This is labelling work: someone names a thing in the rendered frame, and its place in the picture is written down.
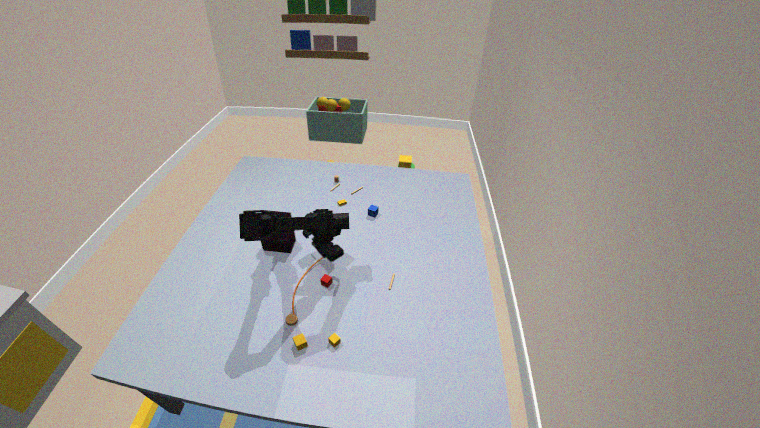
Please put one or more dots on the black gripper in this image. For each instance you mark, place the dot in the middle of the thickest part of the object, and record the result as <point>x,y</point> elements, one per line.
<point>324,246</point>

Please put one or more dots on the red cube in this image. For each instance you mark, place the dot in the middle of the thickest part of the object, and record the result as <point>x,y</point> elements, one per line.
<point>326,281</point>

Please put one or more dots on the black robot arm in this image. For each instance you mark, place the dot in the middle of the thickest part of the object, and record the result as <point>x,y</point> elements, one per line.
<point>254,225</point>

